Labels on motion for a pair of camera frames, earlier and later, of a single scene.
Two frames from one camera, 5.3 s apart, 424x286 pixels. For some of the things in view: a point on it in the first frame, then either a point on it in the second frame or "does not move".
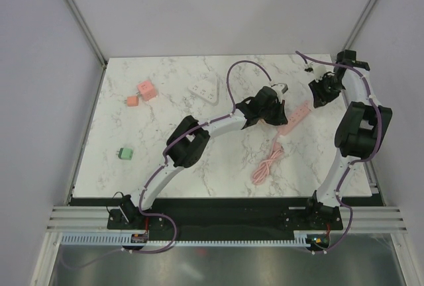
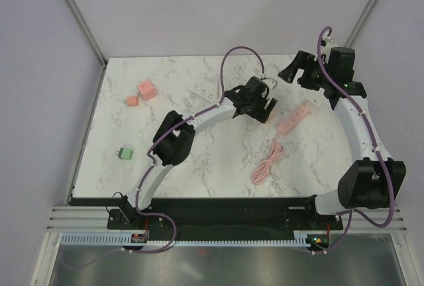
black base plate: [169, 217] does not move
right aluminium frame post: [368, 8] does not move
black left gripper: [280, 118] -> [262, 115]
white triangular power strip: [207, 89] does not move
